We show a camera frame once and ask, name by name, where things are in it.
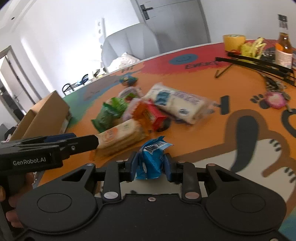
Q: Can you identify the rice cracker pack orange label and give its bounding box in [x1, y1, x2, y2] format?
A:
[96, 119, 147, 157]

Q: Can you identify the large white blue snack bag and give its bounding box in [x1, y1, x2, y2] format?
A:
[143, 83, 214, 125]

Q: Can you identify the left hand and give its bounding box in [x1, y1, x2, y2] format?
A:
[6, 173, 35, 228]

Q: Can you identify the cardboard box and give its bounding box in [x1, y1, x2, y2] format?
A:
[10, 91, 72, 141]

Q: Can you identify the red snack bar wrapper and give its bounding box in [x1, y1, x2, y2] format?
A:
[132, 100, 171, 132]

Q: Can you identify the black metal shoe rack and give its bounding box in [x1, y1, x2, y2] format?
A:
[62, 74, 89, 96]

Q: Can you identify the pink clear snack packet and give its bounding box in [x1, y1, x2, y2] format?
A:
[121, 98, 142, 122]

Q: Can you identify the brown cake clear packet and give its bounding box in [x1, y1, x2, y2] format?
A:
[117, 86, 143, 98]

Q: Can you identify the small blue green snack packet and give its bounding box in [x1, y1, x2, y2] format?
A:
[119, 75, 138, 86]

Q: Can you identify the white dotted pillow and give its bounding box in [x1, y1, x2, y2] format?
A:
[107, 52, 140, 73]

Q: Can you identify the grey armchair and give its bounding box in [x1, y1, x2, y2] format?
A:
[101, 23, 161, 68]

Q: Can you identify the yellow tape roll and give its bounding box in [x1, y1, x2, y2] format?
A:
[223, 34, 246, 52]

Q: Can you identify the grey door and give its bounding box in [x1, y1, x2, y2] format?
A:
[131, 0, 211, 53]

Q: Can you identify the yellow crumpled bag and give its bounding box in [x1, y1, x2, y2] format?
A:
[240, 37, 266, 59]

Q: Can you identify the amber glass bottle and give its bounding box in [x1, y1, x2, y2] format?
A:
[275, 32, 293, 69]

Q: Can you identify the pink white keychain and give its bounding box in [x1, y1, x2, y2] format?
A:
[265, 92, 287, 109]

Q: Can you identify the black door handle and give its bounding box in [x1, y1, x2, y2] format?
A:
[140, 4, 153, 20]

